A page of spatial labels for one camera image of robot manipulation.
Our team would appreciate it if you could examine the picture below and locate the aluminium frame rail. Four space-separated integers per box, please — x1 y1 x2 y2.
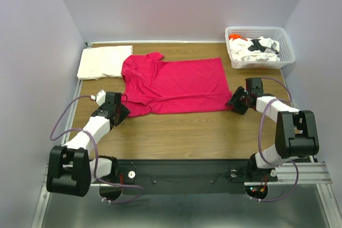
42 162 333 186

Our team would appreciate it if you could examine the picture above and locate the white crumpled shirt in basket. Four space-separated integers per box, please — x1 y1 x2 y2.
229 34 280 62

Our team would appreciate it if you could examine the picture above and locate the pink t-shirt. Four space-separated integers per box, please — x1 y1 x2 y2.
121 52 232 117

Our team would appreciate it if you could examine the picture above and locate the black white garment in basket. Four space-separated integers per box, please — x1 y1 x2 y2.
248 39 266 52

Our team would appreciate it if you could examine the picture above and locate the white plastic basket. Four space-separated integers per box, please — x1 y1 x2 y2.
225 26 296 69

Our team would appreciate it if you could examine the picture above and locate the orange garment in basket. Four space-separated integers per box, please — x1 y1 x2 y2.
229 34 243 40

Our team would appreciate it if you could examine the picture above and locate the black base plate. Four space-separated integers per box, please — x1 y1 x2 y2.
88 159 278 195

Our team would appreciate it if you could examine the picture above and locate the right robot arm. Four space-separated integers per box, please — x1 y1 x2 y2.
226 77 320 180

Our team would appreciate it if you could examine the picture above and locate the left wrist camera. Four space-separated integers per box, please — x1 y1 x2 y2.
90 90 106 106

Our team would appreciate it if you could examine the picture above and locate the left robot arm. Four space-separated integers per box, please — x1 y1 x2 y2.
46 90 130 197

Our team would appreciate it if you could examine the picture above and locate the folded white t-shirt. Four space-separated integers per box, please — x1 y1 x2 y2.
77 45 133 80

